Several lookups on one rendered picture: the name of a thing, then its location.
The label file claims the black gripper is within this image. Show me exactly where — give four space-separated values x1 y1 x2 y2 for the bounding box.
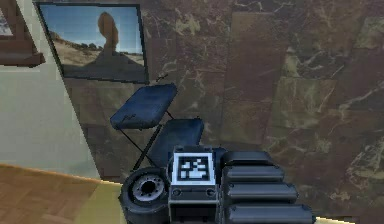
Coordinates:
118 166 172 224

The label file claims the blue folding chair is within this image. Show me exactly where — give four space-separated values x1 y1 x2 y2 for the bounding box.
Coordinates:
109 74 214 172

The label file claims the framed desert landscape picture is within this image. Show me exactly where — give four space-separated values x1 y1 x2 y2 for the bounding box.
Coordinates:
34 2 150 85

